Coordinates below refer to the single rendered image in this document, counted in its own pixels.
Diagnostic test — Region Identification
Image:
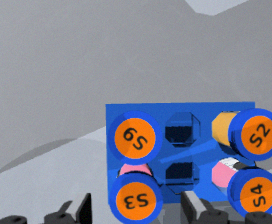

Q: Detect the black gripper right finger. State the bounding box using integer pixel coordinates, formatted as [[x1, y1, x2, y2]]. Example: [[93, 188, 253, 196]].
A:
[[180, 191, 272, 224]]

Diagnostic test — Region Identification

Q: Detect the blue tube rack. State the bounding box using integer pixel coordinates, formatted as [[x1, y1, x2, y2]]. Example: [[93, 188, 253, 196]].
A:
[[106, 102, 255, 205]]

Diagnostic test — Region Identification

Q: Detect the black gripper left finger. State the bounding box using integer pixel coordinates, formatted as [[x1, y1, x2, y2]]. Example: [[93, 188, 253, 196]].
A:
[[0, 193, 92, 224]]

